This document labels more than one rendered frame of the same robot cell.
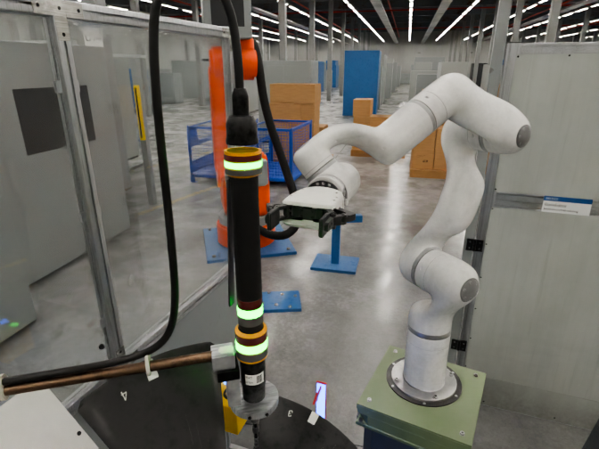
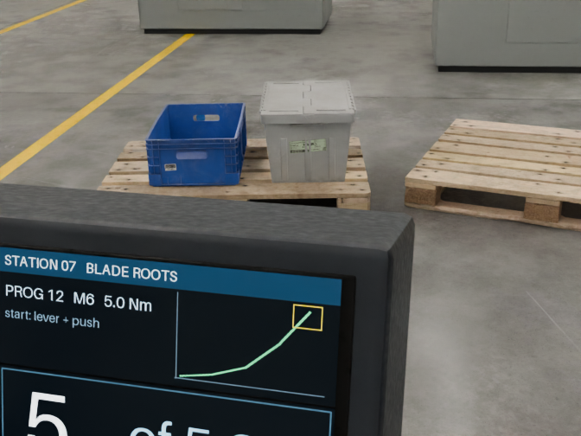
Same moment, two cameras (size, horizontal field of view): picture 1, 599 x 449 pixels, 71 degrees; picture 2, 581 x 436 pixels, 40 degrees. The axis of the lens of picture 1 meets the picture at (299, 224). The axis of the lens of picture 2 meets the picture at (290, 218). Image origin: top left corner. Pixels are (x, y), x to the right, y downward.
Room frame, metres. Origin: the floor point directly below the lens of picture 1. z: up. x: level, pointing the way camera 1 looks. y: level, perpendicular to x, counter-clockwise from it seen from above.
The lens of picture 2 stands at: (0.95, -0.67, 1.39)
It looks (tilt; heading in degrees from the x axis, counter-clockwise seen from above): 23 degrees down; 175
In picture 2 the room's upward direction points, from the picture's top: 1 degrees counter-clockwise
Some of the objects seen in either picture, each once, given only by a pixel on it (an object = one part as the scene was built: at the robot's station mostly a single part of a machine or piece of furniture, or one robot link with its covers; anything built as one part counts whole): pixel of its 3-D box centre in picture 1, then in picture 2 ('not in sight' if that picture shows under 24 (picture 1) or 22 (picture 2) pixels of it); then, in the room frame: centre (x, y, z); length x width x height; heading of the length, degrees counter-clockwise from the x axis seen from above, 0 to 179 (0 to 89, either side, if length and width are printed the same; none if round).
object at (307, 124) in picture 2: not in sight; (307, 129); (-2.61, -0.25, 0.31); 0.60 x 0.42 x 0.33; 173
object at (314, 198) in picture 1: (315, 205); not in sight; (0.76, -0.03, 1.65); 0.11 x 0.10 x 0.07; 160
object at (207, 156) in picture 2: not in sight; (200, 142); (-2.67, -0.75, 0.25); 0.60 x 0.41 x 0.22; 173
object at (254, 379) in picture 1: (248, 275); not in sight; (0.48, 0.07, 1.65); 0.04 x 0.04 x 0.46
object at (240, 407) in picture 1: (246, 375); not in sight; (0.48, 0.07, 1.49); 0.09 x 0.07 x 0.10; 105
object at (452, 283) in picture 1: (441, 296); not in sight; (1.00, -0.39, 1.31); 0.19 x 0.12 x 0.24; 27
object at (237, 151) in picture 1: (242, 162); not in sight; (0.48, 0.07, 1.79); 0.04 x 0.04 x 0.03
